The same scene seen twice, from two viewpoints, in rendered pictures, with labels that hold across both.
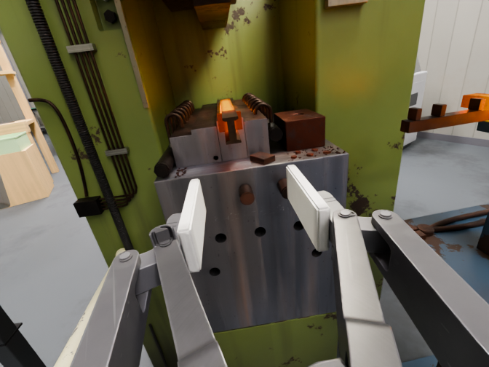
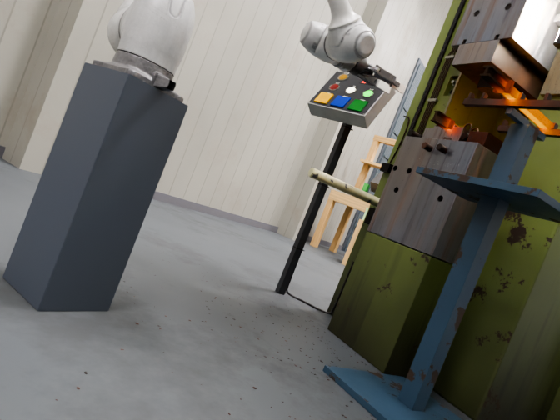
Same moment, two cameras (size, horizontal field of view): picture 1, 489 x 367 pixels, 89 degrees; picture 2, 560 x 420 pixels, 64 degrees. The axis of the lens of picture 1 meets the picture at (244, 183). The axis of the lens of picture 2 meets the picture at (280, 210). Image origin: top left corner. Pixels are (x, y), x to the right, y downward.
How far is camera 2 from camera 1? 1.74 m
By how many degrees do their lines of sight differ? 64
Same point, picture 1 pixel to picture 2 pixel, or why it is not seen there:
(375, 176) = not seen: hidden behind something
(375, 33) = not seen: outside the picture
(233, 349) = (372, 252)
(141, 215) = not seen: hidden behind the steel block
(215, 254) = (402, 179)
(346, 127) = (530, 166)
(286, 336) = (397, 259)
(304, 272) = (428, 210)
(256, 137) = (455, 135)
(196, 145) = (432, 132)
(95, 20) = (444, 92)
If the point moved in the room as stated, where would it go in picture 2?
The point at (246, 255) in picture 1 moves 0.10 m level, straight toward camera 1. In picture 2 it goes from (412, 185) to (395, 177)
